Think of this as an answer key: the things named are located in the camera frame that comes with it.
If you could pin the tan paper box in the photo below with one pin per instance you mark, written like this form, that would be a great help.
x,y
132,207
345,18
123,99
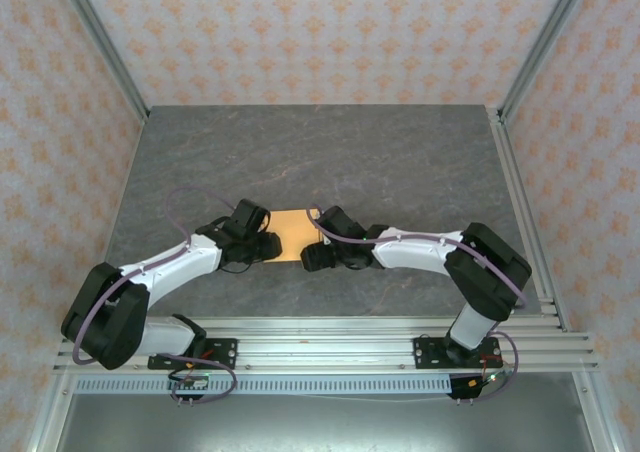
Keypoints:
x,y
292,232

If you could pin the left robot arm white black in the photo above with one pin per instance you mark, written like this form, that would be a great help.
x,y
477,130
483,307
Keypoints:
x,y
105,317

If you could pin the small circuit board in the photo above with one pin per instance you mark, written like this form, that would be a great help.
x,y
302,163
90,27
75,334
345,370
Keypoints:
x,y
475,384
195,382

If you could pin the grey metal sheet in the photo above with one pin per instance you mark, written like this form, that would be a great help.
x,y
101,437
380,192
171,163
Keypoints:
x,y
325,427

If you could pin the aluminium mounting rail bed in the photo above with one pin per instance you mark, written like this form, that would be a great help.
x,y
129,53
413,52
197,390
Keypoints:
x,y
325,354

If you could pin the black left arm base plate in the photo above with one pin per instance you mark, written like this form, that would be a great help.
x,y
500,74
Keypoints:
x,y
225,352

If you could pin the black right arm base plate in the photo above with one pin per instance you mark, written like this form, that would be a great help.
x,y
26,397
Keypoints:
x,y
425,354

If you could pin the wide aluminium side rail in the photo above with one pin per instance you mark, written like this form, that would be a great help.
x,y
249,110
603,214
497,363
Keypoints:
x,y
521,197

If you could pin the aluminium frame post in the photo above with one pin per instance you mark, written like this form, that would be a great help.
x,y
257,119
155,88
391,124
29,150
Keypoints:
x,y
544,42
103,42

